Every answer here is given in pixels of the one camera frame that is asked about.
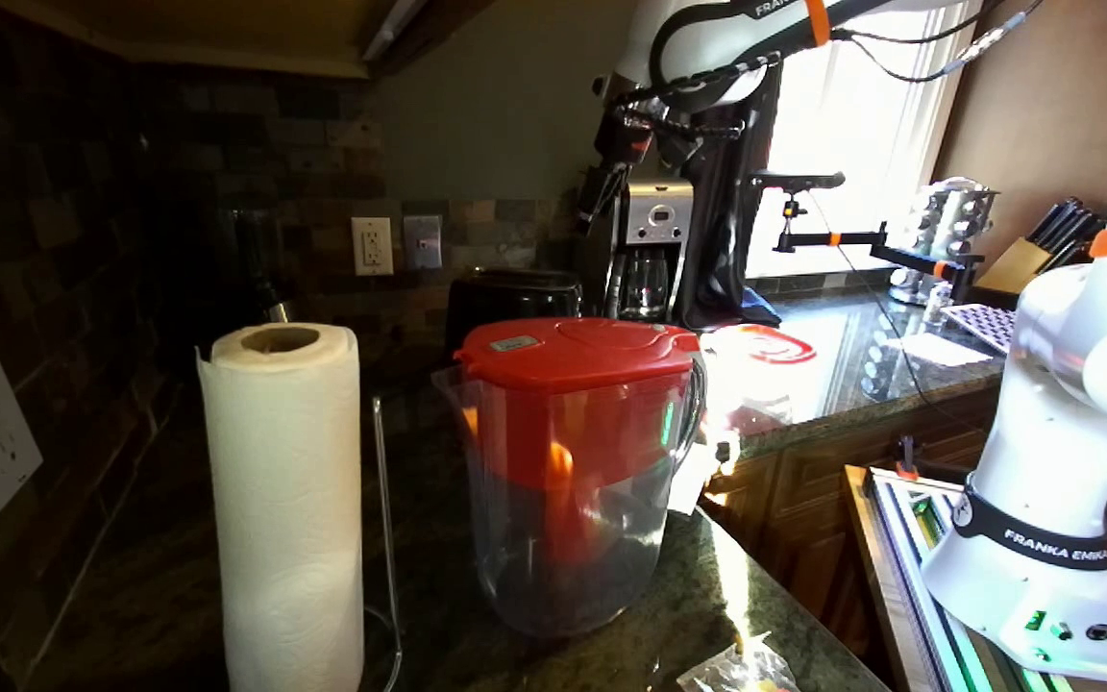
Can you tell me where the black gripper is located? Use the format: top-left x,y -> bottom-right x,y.
594,83 -> 693,184

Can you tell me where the steel and black coffee maker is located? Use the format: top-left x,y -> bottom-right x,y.
586,108 -> 762,325

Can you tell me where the red rimmed white plate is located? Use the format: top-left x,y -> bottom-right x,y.
703,320 -> 823,388

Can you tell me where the red lidded clear pitcher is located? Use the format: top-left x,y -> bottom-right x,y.
430,316 -> 707,641

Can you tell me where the silver spice rack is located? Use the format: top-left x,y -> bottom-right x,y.
893,174 -> 1003,306

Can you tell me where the striped cloth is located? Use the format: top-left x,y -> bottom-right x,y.
937,299 -> 1028,360

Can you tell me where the wooden knife block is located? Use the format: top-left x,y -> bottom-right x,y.
974,196 -> 1102,299

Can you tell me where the wooden base cabinet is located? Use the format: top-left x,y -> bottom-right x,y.
703,381 -> 1012,668

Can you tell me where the wooden upper cabinet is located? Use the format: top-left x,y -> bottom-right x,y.
0,0 -> 455,83

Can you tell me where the white paper towel roll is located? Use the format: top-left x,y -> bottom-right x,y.
192,320 -> 369,692

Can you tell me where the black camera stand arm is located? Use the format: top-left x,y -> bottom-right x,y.
758,165 -> 979,288

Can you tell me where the grey wall plate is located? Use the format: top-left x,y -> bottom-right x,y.
401,210 -> 451,277

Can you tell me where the white wall plate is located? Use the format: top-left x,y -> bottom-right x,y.
348,210 -> 401,282

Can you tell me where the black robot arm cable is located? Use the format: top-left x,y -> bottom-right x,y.
835,0 -> 1045,90

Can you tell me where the wire paper towel holder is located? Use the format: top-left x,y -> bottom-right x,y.
364,393 -> 407,692

